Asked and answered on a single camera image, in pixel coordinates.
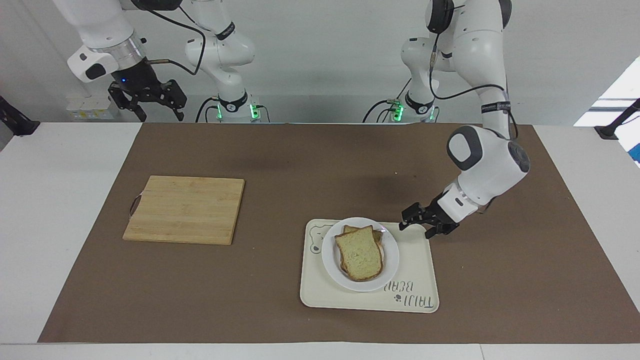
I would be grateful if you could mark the bread slice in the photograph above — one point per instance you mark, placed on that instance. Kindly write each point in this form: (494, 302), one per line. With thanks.
(377, 235)
(359, 255)

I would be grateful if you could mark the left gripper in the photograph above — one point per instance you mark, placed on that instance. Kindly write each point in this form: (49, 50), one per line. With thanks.
(438, 212)

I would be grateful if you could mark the white round plate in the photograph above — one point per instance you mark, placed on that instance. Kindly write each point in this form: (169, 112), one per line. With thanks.
(330, 255)

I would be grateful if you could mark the cream plastic tray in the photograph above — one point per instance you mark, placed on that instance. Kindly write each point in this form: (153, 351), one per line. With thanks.
(417, 270)

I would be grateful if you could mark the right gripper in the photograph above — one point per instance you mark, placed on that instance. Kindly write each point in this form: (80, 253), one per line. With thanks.
(136, 76)

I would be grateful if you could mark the wooden cutting board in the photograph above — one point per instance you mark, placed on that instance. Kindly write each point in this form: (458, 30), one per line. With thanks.
(185, 210)

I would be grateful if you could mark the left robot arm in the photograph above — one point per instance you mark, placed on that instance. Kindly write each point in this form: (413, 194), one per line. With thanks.
(492, 160)

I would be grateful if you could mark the black stand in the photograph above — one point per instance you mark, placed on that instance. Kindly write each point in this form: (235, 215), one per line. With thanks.
(17, 122)
(617, 122)

